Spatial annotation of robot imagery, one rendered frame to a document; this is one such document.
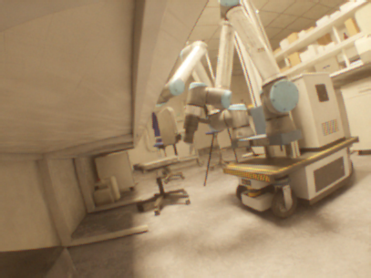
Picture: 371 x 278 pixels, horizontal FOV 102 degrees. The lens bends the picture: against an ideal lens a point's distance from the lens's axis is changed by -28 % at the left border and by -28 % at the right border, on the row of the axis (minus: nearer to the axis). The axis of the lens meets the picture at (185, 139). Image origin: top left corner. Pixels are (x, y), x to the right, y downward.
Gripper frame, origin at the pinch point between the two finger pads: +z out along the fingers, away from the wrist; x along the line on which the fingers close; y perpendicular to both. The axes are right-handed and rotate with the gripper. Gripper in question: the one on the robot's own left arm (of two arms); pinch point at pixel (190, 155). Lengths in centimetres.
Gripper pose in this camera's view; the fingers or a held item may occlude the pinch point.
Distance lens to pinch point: 108.0
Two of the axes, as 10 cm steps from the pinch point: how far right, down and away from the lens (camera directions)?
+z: -1.9, 9.8, 0.6
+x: 0.9, 0.8, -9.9
